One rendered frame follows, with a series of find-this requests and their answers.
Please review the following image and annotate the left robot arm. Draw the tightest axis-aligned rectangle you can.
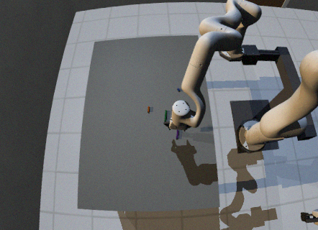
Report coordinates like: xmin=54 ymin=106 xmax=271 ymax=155
xmin=239 ymin=50 xmax=318 ymax=151

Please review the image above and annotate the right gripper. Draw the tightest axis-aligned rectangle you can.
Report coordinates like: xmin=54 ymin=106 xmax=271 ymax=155
xmin=164 ymin=120 xmax=191 ymax=131

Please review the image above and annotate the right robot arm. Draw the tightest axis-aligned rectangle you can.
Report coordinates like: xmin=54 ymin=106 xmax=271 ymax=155
xmin=171 ymin=0 xmax=262 ymax=128

